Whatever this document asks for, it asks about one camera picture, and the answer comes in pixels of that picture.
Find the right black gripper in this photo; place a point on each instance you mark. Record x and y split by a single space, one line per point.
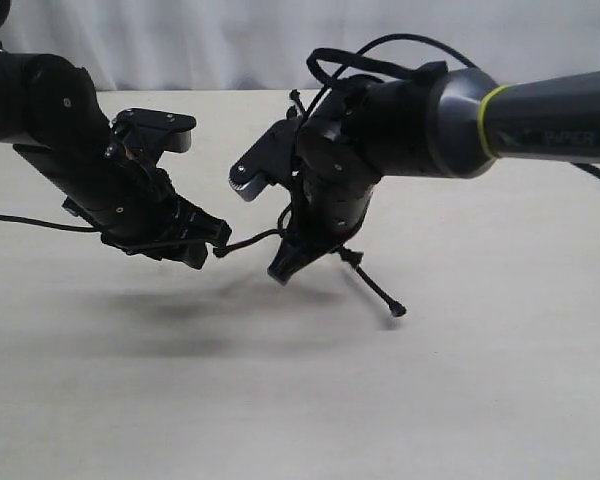
327 209

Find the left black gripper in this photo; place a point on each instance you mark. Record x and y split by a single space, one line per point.
163 226

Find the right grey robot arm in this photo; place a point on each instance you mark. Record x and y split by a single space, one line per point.
455 126

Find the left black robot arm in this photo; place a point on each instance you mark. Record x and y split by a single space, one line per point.
107 169

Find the white backdrop curtain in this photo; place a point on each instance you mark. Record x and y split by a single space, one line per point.
217 45

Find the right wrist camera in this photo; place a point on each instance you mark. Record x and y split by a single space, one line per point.
268 162

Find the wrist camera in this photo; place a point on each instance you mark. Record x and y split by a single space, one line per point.
268 162
144 135

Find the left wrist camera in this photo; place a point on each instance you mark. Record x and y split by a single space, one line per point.
144 135

